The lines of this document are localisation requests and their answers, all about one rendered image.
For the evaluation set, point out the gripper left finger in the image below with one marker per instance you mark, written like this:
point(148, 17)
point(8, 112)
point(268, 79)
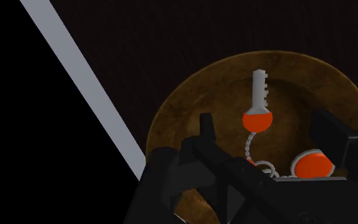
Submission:
point(203, 161)

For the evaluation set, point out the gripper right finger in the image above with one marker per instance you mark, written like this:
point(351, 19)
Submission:
point(346, 139)

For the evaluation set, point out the brown wooden plate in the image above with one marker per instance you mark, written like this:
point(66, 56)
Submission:
point(228, 102)

